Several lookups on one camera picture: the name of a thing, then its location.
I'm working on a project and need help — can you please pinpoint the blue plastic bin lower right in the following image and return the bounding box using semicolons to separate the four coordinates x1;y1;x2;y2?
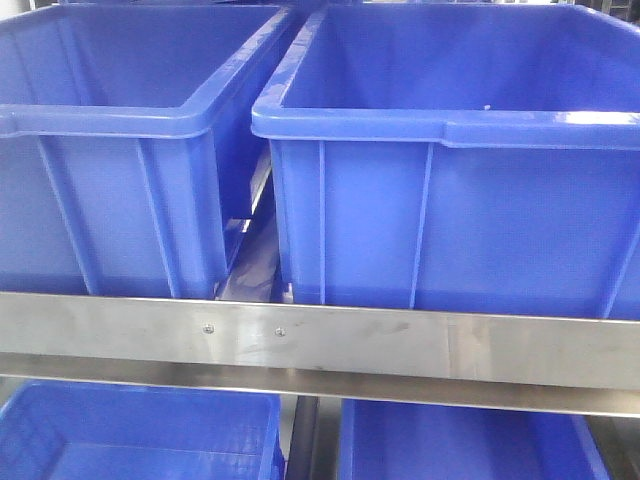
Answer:
338;400;609;479

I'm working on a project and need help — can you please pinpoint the blue plastic bin upper right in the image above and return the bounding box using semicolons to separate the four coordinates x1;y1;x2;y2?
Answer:
252;3;639;319

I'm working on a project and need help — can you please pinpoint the blue plastic bin lower left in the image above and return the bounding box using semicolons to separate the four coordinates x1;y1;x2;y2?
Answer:
1;381;285;479

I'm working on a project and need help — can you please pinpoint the blue plastic bin upper left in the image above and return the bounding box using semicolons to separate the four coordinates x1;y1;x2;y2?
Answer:
1;2;296;299

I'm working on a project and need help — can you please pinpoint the steel shelf rail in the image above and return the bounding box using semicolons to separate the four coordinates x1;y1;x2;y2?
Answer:
1;292;639;417

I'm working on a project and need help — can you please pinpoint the blue plastic bin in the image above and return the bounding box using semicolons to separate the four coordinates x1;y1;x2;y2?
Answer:
1;381;285;479
252;3;639;319
338;400;609;479
1;2;296;299

